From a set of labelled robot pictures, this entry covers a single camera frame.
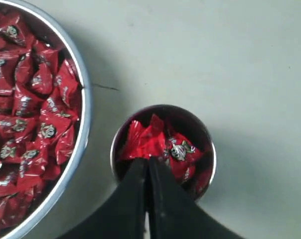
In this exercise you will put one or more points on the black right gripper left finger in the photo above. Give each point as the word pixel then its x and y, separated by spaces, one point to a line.
pixel 122 216

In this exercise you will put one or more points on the round steel plate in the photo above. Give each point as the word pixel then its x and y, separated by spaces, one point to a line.
pixel 45 25

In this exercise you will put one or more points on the stainless steel cup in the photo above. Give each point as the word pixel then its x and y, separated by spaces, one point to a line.
pixel 182 119

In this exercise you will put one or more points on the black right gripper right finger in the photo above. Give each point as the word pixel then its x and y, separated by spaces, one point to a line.
pixel 174 215

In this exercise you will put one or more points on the pile of red candies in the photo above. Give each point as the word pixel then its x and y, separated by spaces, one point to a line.
pixel 40 106

